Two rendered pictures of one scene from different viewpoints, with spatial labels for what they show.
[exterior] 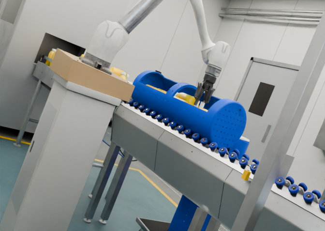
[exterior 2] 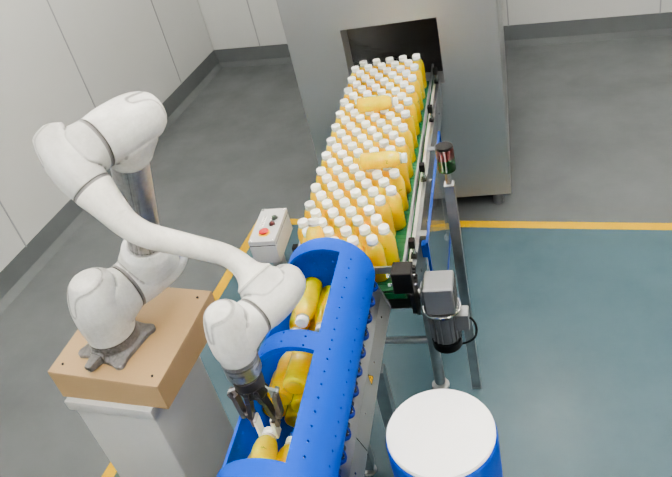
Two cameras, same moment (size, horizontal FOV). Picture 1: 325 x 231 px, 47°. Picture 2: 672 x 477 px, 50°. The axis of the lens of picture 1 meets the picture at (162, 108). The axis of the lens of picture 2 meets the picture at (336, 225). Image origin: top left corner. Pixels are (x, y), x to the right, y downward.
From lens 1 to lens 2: 2.70 m
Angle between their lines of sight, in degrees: 61
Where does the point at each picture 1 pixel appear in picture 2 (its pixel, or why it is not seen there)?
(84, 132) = (143, 452)
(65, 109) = (94, 428)
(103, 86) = (114, 396)
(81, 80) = (80, 393)
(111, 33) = (75, 311)
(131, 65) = not seen: outside the picture
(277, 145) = not seen: outside the picture
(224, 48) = (210, 334)
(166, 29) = not seen: outside the picture
